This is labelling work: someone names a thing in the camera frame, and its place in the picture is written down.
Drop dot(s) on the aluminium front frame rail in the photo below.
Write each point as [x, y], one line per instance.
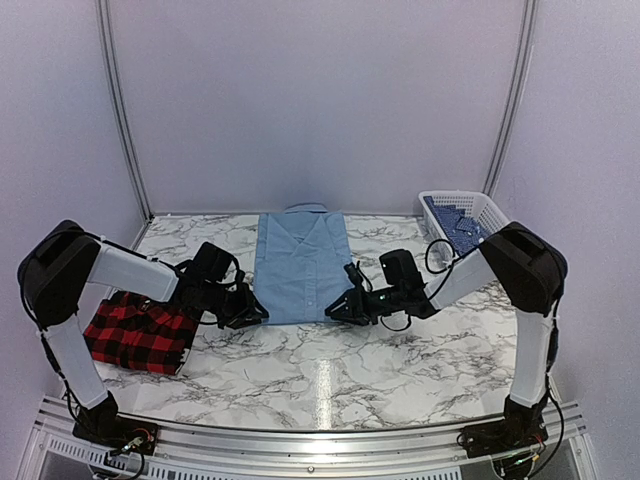
[185, 451]

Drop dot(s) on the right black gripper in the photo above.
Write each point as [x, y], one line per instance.
[357, 307]

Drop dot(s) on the white plastic basket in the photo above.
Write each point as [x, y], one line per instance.
[476, 205]

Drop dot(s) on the right aluminium wall post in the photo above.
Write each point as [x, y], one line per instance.
[514, 95]

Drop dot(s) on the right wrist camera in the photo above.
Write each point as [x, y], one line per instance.
[360, 282]

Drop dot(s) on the left aluminium wall post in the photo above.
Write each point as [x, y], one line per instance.
[117, 99]

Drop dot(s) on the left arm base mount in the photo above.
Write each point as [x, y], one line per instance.
[125, 435]

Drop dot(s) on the blue patterned shirt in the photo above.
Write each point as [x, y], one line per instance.
[463, 232]

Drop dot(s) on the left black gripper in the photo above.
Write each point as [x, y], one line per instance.
[245, 310]

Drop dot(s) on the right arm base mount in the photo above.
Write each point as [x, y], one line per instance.
[499, 436]

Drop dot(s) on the red black plaid shirt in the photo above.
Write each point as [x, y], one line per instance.
[134, 332]

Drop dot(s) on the aluminium wall post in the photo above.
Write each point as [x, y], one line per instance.
[514, 95]
[117, 99]

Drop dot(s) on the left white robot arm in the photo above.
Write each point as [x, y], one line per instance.
[69, 263]

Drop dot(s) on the light blue long sleeve shirt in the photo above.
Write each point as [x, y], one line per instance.
[299, 263]

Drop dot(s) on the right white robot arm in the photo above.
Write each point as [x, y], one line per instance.
[531, 272]

